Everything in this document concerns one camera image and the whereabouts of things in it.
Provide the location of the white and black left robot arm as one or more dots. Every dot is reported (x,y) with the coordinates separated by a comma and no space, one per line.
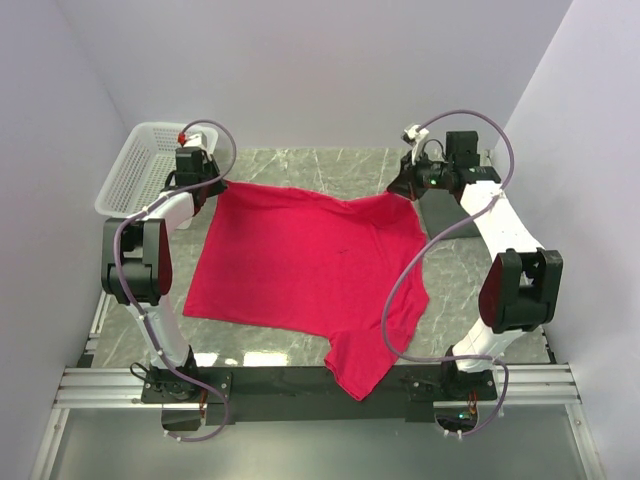
(137,270)

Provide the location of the black wedge block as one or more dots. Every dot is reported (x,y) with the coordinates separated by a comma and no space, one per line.
(440,209)

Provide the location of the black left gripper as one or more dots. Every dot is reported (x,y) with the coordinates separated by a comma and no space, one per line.
(219,187)

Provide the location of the aluminium frame rail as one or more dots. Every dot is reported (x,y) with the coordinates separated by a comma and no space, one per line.
(89,388)

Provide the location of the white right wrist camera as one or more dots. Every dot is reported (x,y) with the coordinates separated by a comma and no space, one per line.
(416,136)

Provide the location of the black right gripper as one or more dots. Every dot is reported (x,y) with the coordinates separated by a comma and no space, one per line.
(405,183)

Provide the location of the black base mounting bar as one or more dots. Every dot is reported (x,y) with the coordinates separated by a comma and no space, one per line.
(280,393)

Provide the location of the white perforated plastic basket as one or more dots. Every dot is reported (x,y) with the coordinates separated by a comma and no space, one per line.
(142,167)

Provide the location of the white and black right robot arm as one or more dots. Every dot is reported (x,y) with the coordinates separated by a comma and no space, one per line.
(520,291)

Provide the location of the crimson red t-shirt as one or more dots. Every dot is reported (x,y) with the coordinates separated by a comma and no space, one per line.
(299,260)

